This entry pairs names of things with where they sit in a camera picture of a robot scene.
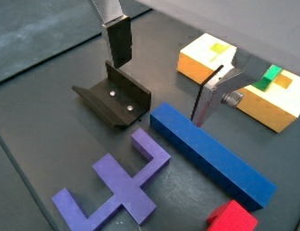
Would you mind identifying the purple branched block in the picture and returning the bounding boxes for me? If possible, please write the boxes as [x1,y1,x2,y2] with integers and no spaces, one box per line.
[52,128,170,231]

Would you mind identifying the blue long block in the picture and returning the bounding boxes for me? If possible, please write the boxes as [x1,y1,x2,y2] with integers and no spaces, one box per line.
[150,103,277,211]

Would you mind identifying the black angle bracket holder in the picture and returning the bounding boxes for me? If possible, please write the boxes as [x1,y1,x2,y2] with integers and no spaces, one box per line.
[71,61,151,129]

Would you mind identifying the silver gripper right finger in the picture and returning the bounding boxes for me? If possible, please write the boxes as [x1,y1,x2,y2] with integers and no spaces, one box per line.
[191,49,271,126]

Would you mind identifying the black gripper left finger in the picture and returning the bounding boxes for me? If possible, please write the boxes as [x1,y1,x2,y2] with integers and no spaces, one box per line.
[88,0,131,69]

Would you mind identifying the green long block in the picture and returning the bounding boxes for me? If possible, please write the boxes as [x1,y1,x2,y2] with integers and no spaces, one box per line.
[253,65,282,91]

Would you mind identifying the red branched block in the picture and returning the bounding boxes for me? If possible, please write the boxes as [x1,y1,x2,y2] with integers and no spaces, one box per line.
[206,200,258,231]

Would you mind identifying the yellow slotted board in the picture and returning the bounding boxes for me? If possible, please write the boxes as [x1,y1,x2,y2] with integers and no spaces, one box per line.
[176,33,300,132]

